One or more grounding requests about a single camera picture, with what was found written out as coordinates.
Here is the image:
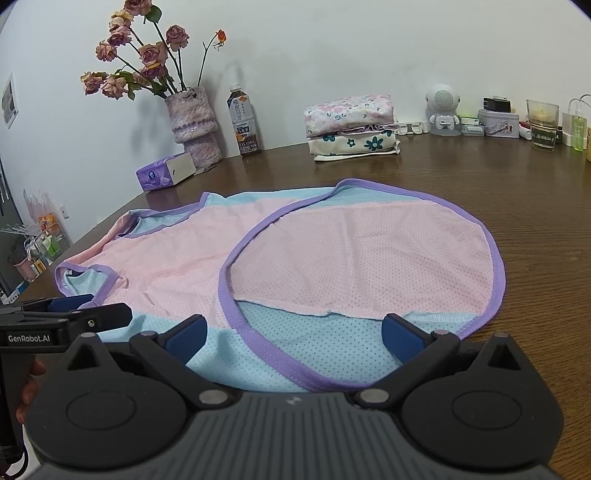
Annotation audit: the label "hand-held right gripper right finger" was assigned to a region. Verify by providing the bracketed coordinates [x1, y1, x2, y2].
[353, 313, 528, 409]

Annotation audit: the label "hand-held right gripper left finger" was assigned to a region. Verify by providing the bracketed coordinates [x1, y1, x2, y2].
[65, 314, 234, 409]

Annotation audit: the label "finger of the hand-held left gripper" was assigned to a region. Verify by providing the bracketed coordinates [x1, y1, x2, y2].
[59, 303, 134, 334]
[0, 297, 83, 319]

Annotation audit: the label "pink blue mesh top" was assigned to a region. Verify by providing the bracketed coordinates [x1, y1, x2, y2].
[54, 178, 507, 394]

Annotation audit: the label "person's left hand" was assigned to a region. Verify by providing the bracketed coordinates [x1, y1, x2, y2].
[15, 360, 48, 419]

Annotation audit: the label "clear plastic bags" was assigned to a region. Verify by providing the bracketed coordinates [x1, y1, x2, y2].
[22, 188, 71, 259]

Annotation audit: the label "black appliance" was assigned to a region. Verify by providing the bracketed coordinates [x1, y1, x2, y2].
[0, 156, 22, 297]

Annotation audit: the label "purple tissue pack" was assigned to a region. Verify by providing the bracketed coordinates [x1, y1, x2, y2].
[136, 152, 197, 193]

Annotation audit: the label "cream green-flower folded cloth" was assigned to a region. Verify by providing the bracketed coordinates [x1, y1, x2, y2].
[308, 130, 402, 161]

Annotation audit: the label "fuzzy purple vase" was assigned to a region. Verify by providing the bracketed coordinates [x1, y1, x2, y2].
[165, 86, 223, 169]

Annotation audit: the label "green white packets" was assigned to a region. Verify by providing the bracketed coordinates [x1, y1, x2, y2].
[459, 115, 485, 137]

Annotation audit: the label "tea bottle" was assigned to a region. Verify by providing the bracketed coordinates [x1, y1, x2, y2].
[226, 83, 264, 157]

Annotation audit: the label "pink floral folded cloth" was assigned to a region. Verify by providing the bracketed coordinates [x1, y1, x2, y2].
[303, 93, 399, 137]

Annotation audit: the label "white robot speaker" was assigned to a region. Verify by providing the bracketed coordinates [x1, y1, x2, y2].
[425, 83, 463, 137]

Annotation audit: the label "white tin box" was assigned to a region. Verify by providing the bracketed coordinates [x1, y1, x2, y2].
[478, 109, 523, 138]

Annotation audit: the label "glass cup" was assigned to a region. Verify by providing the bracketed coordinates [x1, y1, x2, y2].
[526, 99, 560, 150]

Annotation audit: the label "dried rose bouquet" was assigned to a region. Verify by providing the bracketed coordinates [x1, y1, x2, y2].
[80, 0, 228, 101]

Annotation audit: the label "small green bottle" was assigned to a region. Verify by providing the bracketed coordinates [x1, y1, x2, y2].
[573, 113, 588, 152]

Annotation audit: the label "wall picture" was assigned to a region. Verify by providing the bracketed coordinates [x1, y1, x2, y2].
[1, 71, 20, 129]

